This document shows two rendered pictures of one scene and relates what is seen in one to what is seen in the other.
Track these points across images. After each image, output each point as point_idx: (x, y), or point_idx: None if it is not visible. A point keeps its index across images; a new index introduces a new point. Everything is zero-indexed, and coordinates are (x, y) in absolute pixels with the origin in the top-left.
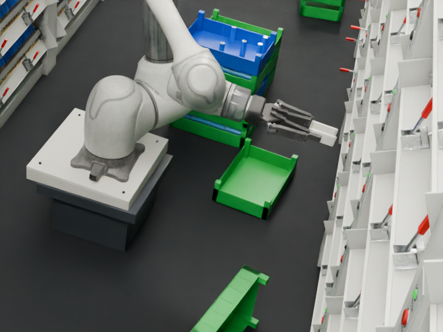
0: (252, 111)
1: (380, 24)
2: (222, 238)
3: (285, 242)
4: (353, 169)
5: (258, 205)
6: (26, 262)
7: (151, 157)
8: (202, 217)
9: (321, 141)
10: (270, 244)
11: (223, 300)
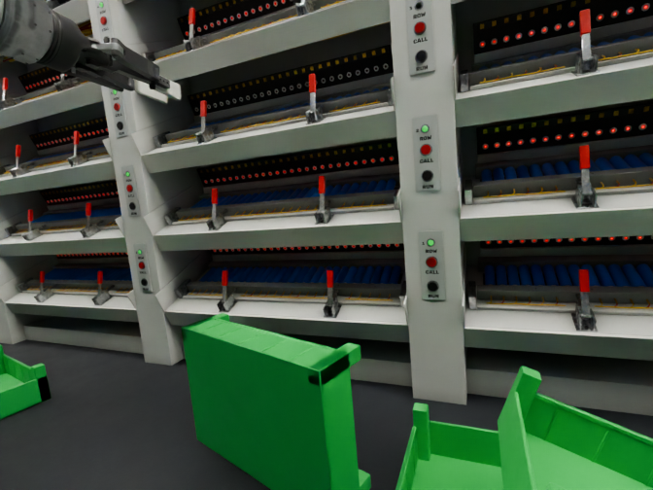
0: (64, 21)
1: (55, 84)
2: (26, 445)
3: (108, 385)
4: (204, 138)
5: (26, 385)
6: None
7: None
8: None
9: (168, 92)
10: (99, 397)
11: (247, 340)
